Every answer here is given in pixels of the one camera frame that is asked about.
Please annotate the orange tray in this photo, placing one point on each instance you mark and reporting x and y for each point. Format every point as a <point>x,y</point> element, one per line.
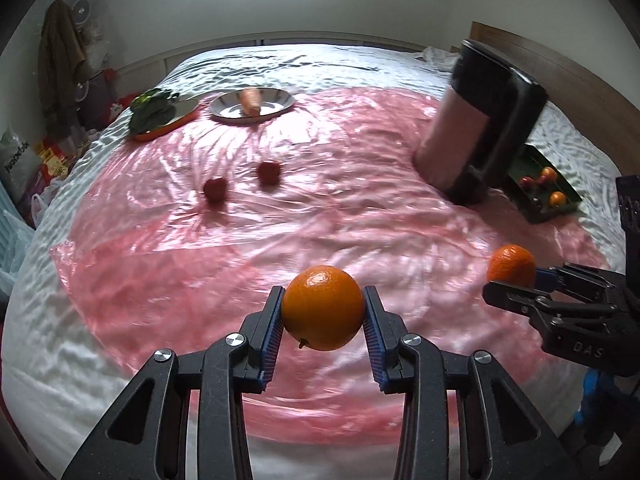
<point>175,119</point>

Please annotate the white bedcover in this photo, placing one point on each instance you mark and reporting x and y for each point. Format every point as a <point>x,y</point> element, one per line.
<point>65,335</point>

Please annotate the white plastic bag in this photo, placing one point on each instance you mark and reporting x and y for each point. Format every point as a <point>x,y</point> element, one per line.
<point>45,205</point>

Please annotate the white pillow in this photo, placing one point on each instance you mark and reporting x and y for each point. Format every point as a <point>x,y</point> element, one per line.
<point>435,55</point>

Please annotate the silver metal plate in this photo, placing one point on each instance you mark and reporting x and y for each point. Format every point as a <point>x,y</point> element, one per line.
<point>275,105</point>

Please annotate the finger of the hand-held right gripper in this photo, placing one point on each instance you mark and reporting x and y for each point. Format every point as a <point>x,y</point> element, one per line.
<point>547,279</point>
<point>515,297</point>

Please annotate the grey bag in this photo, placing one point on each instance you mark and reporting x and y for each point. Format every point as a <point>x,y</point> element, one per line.
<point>17,160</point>

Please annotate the pink plastic sheet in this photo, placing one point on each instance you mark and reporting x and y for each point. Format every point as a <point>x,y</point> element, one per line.
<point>300,220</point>

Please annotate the orange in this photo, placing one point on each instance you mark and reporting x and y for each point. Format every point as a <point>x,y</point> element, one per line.
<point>511,267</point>
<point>548,174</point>
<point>557,198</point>
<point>324,307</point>

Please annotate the wooden headboard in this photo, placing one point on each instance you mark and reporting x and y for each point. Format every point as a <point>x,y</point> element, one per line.
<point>575,75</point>

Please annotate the yellow and red boxes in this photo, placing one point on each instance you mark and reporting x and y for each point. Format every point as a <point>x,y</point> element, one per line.
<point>55,157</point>

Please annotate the red apple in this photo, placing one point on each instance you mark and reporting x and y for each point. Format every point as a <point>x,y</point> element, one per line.
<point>215,190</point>
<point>268,172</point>
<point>527,181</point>

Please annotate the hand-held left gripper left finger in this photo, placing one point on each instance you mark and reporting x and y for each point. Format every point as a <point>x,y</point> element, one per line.
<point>272,345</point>

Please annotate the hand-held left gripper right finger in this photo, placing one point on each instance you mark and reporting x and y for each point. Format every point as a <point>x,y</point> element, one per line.
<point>372,347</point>

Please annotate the green tray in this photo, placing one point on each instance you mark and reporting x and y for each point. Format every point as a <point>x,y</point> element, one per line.
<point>525,200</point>

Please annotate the brown hanging coat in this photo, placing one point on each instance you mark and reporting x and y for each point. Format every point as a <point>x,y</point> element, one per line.
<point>60,60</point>

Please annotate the leafy greens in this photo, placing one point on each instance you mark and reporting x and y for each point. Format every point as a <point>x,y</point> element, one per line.
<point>150,107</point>

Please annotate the beige bed frame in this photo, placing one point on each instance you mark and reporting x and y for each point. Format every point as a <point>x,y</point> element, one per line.
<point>200,52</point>

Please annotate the carrot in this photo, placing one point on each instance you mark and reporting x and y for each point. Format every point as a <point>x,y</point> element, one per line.
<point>250,101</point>

